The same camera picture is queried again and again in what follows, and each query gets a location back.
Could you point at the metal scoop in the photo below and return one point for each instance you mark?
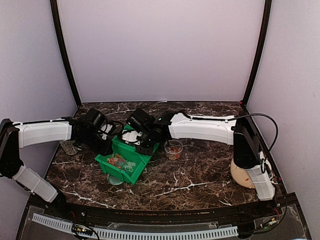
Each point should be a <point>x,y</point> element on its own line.
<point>131,137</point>

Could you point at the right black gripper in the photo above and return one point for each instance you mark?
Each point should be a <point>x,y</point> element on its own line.
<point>148,152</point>

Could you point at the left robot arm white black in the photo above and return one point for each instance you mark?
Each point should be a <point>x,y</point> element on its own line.
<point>93,130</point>

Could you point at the green bin mixed candies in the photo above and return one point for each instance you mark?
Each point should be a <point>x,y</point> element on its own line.
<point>129,153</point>

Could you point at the right black frame post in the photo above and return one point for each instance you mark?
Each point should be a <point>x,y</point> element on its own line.
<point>258,52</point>

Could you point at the black front rail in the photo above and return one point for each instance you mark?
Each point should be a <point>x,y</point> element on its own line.
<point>170,206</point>

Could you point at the grey round plastic lid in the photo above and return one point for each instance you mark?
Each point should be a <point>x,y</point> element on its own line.
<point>114,180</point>

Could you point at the black frame post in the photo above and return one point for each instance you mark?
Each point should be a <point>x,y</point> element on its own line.
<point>63,51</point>
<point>258,52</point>

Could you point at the left black frame post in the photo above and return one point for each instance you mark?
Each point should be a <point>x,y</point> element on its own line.
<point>63,51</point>

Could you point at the white slotted cable duct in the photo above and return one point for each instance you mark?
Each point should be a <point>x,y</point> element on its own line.
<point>97,233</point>

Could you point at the green bin colourful candies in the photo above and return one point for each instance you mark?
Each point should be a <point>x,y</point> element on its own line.
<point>126,170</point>

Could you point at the clear plastic cup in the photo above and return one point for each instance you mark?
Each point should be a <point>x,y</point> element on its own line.
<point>173,149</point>

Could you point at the white patterned mug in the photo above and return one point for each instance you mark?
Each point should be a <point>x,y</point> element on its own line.
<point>70,147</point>

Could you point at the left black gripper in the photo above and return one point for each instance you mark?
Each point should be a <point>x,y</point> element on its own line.
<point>104,151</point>

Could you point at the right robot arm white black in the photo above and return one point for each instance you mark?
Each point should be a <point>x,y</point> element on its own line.
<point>146,131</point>

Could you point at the beige floral plate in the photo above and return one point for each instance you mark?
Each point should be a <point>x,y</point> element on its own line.
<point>240,176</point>

